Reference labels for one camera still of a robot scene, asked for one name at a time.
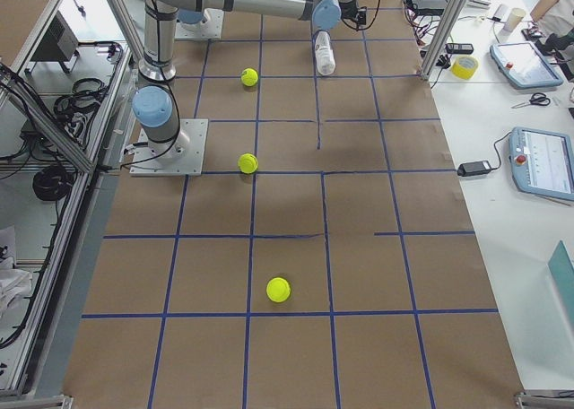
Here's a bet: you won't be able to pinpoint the white tennis ball can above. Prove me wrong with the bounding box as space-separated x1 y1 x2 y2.
314 30 336 76

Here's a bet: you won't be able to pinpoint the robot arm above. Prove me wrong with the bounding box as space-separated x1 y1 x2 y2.
138 0 366 83
132 85 188 161

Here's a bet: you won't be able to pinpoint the tennis ball centre Roland Garros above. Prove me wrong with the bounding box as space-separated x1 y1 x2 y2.
238 153 258 174

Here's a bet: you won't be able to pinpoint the tennis ball far left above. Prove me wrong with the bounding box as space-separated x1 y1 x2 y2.
265 276 291 303

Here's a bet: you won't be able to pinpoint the tennis ball Wilson right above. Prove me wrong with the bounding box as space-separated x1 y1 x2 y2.
240 67 259 87

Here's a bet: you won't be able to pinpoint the black adapter on table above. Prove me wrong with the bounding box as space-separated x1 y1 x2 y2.
457 161 493 177

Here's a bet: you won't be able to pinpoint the yellow tape roll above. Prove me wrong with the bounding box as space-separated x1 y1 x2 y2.
451 56 479 80

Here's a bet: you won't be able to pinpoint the teach pendant near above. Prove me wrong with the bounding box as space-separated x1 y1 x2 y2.
509 126 573 201

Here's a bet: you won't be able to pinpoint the teach pendant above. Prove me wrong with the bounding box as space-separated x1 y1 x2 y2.
509 126 573 201
490 41 563 90

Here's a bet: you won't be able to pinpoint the teach pendant far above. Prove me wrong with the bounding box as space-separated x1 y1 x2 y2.
490 41 563 90

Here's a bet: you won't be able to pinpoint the scissors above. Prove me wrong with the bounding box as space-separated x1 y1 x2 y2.
512 92 551 109

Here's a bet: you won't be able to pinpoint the paper cup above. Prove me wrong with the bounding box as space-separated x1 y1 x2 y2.
503 7 526 32

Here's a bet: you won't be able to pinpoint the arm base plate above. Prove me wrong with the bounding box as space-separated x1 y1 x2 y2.
175 9 224 40
129 119 208 177

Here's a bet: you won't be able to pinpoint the black cable bundle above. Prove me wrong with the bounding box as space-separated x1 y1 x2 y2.
32 165 72 203

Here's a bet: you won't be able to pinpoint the aluminium frame post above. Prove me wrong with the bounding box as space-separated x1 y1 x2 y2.
420 0 466 80

